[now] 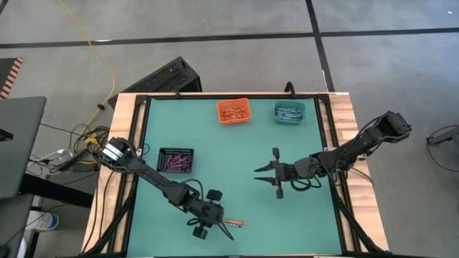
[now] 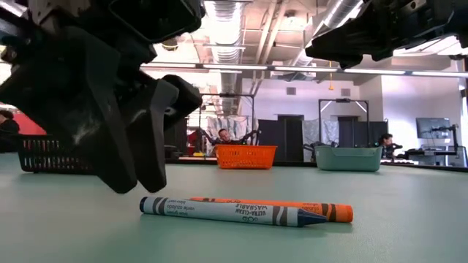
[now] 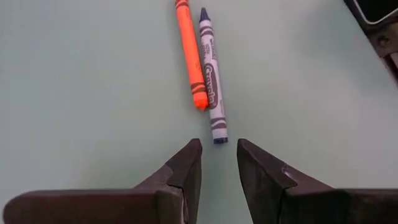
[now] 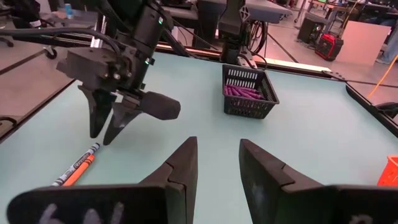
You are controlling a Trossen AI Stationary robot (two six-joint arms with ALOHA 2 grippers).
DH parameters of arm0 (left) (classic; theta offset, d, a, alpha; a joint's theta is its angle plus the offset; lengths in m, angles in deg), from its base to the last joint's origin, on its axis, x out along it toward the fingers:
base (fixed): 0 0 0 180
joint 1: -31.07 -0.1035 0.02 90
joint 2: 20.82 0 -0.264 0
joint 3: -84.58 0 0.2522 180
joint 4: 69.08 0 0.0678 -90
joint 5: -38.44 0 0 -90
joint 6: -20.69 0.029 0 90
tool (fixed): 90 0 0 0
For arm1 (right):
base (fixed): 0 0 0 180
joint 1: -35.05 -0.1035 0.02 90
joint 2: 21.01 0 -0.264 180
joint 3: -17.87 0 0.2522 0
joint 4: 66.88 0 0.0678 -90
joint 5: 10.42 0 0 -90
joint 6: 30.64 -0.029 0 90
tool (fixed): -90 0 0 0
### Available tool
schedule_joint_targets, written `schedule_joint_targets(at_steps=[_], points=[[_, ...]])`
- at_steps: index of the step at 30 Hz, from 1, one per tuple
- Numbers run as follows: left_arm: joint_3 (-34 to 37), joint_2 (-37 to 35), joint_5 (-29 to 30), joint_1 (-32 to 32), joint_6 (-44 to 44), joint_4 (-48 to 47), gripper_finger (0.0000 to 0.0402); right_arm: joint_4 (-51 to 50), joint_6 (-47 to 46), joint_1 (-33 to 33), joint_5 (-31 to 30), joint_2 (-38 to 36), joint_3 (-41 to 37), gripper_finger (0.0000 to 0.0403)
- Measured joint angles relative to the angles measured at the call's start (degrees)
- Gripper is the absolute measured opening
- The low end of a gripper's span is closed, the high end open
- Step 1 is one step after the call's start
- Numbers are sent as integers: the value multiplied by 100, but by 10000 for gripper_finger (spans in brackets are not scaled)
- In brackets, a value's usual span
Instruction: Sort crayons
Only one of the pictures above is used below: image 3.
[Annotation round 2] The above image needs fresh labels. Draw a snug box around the teal table mat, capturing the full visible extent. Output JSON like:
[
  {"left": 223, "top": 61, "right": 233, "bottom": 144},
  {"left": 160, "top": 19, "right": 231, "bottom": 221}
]
[{"left": 0, "top": 0, "right": 398, "bottom": 224}]

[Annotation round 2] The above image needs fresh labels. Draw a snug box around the orange crayon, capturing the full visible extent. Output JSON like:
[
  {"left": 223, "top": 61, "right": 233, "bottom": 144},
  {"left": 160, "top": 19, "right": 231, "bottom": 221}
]
[{"left": 174, "top": 0, "right": 210, "bottom": 112}]

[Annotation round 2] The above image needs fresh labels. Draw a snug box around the blue green crayon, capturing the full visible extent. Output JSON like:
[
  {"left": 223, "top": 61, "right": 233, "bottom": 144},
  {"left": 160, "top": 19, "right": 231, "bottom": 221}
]
[{"left": 198, "top": 6, "right": 229, "bottom": 145}]

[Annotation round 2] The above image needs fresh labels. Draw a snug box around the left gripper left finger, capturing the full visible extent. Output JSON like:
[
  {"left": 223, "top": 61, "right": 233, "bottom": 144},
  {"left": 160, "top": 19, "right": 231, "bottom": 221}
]
[{"left": 2, "top": 138, "right": 203, "bottom": 224}]

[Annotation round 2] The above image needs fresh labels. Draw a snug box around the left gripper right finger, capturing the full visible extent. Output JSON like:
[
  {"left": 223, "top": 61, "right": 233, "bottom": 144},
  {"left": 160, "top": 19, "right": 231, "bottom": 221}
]
[{"left": 236, "top": 138, "right": 398, "bottom": 224}]

